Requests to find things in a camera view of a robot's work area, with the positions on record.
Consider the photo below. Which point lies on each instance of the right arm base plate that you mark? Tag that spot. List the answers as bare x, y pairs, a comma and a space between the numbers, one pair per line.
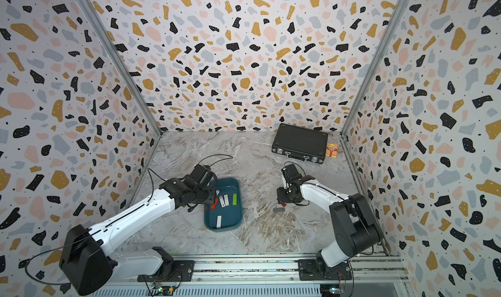
313, 269

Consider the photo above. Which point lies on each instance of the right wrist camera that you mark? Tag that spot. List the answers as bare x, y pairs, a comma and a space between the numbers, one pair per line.
290, 174

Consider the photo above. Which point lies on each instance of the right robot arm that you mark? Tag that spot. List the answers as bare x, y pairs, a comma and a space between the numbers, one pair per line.
354, 224

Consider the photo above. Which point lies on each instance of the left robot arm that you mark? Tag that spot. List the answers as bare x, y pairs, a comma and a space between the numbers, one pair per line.
89, 259

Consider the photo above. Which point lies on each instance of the teal plastic storage box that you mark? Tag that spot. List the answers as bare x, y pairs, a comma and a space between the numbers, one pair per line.
226, 213

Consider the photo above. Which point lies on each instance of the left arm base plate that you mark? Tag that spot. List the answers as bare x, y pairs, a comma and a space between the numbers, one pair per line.
177, 270

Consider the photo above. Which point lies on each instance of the small yellow red box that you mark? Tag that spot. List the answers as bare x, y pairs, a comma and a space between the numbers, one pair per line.
332, 150

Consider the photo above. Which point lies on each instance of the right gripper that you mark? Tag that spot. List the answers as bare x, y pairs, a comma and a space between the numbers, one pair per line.
280, 197

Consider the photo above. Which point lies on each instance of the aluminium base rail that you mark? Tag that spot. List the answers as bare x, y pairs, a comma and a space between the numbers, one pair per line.
268, 275

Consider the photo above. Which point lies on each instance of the red swivel usb drive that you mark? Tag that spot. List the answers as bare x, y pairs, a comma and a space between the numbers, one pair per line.
214, 205

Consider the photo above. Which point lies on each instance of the white blue-capped usb drive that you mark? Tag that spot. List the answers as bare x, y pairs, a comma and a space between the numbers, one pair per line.
222, 201

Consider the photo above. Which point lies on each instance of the black briefcase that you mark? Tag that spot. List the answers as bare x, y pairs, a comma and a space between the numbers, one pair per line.
300, 143

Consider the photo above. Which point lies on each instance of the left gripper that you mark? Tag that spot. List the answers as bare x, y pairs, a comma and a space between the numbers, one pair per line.
212, 189

